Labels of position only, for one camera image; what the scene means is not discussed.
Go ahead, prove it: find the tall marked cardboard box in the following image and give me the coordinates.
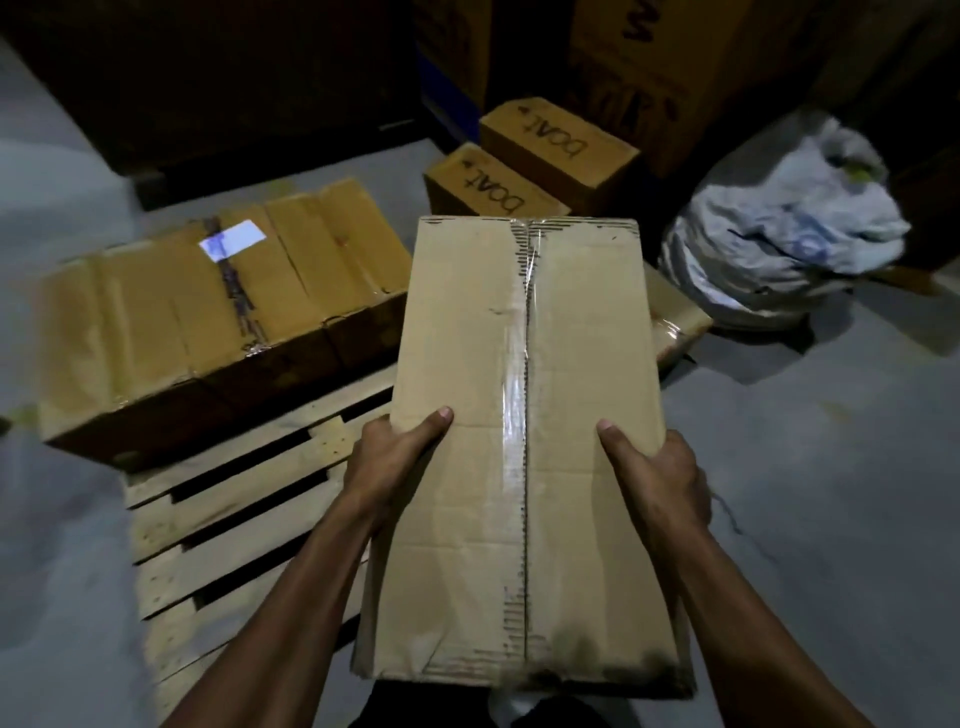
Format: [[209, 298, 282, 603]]
[[564, 0, 759, 180]]

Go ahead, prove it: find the person's right hand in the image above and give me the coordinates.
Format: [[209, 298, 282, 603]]
[[597, 420, 713, 550]]

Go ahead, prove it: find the taped plain cardboard box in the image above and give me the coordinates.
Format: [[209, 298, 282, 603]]
[[352, 216, 697, 700]]

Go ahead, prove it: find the person's right forearm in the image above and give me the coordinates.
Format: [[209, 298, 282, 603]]
[[646, 521, 875, 728]]

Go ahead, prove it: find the tape-wrapped cardboard box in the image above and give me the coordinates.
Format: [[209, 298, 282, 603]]
[[643, 261, 715, 372]]

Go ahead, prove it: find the person's left forearm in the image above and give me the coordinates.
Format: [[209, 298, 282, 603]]
[[163, 491, 378, 728]]

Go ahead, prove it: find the dark cardboard box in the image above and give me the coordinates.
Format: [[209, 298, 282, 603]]
[[411, 0, 496, 114]]

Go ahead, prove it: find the small handwritten cardboard box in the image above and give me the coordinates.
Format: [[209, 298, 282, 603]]
[[478, 96, 641, 215], [423, 142, 573, 220]]

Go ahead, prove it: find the large cardboard box white label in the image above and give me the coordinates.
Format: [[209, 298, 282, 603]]
[[36, 177, 414, 474]]

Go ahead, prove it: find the white plastic bag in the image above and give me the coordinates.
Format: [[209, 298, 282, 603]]
[[658, 112, 912, 331]]

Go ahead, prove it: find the wooden pallet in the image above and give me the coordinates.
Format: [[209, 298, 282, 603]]
[[123, 363, 402, 725]]

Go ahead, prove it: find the person's left hand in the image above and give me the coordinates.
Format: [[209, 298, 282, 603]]
[[342, 406, 456, 535]]

